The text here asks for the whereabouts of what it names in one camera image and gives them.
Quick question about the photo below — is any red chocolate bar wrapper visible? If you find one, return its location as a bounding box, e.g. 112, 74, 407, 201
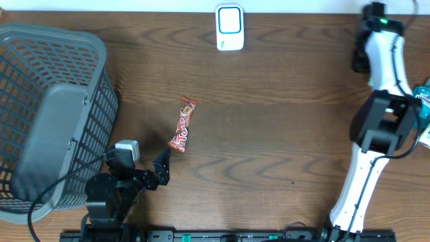
168, 96, 198, 153

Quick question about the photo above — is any blue mouthwash bottle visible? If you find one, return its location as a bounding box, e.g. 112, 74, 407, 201
413, 79, 430, 129

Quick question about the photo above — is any yellow snack bag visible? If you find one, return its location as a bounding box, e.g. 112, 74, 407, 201
419, 124, 430, 149

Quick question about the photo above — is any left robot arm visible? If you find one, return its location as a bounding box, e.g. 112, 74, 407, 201
79, 148, 171, 242

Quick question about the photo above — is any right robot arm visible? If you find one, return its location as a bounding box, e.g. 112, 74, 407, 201
320, 1, 422, 241

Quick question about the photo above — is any white barcode scanner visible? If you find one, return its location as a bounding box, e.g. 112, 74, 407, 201
215, 5, 245, 51

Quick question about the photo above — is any grey plastic shopping basket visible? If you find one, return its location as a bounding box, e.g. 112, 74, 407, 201
1, 23, 118, 224

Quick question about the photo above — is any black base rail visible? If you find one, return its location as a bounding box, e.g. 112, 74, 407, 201
59, 229, 398, 242

